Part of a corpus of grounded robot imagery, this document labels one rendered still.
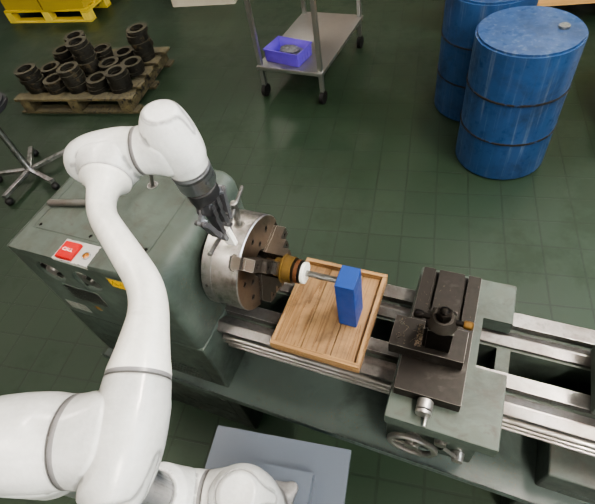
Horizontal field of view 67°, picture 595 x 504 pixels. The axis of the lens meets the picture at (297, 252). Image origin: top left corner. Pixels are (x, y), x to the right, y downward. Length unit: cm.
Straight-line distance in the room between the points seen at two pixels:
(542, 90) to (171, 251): 223
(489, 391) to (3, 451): 114
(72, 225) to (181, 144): 75
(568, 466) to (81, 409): 137
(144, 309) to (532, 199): 277
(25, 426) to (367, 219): 250
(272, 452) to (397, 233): 175
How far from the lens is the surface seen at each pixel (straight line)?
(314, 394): 179
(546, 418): 149
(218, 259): 134
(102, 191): 95
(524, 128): 305
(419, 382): 134
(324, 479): 149
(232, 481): 120
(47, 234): 161
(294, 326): 153
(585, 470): 168
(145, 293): 77
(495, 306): 154
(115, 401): 70
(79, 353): 295
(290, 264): 137
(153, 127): 90
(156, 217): 146
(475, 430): 136
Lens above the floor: 220
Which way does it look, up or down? 51 degrees down
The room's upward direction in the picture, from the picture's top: 13 degrees counter-clockwise
